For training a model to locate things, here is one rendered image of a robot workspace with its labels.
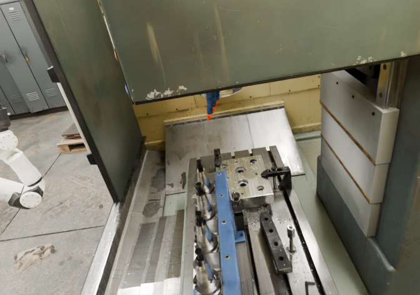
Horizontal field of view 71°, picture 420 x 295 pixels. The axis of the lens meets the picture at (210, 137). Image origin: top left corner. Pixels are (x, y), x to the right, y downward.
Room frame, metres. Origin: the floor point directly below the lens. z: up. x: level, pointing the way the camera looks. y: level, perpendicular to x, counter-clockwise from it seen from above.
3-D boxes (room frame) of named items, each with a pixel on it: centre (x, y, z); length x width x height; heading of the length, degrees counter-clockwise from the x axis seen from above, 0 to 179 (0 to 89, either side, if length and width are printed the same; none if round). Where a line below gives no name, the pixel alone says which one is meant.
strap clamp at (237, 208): (0.88, -0.06, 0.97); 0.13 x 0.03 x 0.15; 176
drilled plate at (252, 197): (1.05, -0.11, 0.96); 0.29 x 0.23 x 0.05; 176
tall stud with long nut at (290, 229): (0.69, -0.21, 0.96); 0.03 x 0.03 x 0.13
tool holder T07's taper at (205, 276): (0.42, 0.07, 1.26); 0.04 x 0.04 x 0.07
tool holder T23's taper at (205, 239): (0.53, 0.06, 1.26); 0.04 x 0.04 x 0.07
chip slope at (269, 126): (1.60, -0.11, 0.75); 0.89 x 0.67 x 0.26; 86
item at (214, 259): (0.47, 0.07, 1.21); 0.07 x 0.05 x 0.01; 86
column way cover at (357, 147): (0.91, -0.51, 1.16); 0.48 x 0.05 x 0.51; 176
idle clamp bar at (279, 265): (0.71, -0.15, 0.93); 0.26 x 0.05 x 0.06; 1
